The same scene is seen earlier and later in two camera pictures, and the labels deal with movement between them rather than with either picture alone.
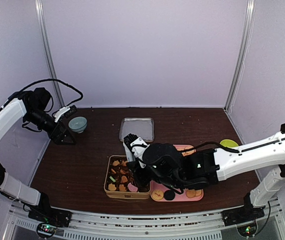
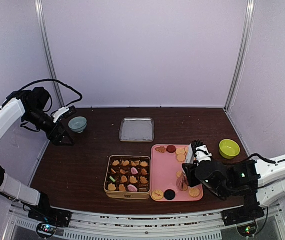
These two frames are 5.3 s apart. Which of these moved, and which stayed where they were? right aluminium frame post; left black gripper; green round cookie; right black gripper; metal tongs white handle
Moved: metal tongs white handle; right black gripper
Stayed: left black gripper; green round cookie; right aluminium frame post
